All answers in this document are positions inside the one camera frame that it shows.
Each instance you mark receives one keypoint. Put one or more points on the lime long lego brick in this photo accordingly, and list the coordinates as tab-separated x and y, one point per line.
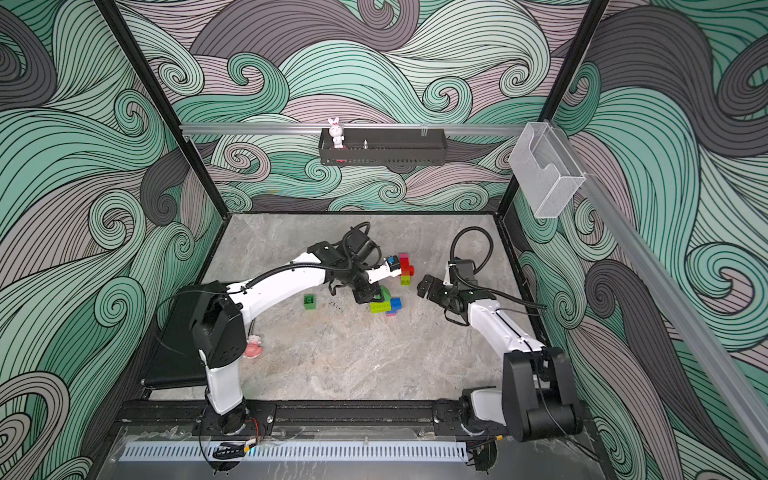
380	307

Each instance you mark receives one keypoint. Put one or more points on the aluminium rail right wall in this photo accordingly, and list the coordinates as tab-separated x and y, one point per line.
744	401

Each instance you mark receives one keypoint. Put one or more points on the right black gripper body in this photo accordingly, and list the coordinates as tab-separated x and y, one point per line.
440	292

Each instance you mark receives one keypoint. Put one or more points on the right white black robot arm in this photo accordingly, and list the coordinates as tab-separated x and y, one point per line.
537	398

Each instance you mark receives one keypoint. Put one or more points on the pink toy figure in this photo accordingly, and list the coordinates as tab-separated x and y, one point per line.
254	347

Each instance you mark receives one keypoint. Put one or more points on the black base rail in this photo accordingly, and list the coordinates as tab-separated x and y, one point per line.
267	418

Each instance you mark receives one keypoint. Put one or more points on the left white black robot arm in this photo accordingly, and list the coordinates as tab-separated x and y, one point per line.
223	314

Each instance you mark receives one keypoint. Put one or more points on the aluminium rail back wall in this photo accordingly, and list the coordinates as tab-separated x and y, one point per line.
276	128

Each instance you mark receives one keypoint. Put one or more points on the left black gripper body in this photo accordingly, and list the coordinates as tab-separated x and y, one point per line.
364	291

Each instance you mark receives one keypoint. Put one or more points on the long red lego brick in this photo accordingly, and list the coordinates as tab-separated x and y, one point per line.
406	268

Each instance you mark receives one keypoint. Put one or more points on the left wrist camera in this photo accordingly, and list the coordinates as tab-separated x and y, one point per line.
391	267

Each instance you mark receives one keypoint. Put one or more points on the clear plastic wall bin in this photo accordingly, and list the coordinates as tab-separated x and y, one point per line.
546	168

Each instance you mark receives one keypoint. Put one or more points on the black wall shelf tray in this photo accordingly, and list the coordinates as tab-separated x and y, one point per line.
399	148

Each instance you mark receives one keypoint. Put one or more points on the aluminium rail wall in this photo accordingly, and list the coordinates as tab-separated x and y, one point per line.
744	401
276	128

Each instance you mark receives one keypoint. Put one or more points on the black box on table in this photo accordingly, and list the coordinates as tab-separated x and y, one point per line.
175	362

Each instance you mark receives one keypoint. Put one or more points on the white slotted cable duct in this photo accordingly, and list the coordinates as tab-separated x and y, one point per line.
301	451

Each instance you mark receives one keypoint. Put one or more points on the white pink bunny figurine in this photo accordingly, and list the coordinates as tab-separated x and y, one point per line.
336	131

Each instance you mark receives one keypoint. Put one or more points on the blue lego brick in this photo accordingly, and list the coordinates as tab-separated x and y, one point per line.
395	304

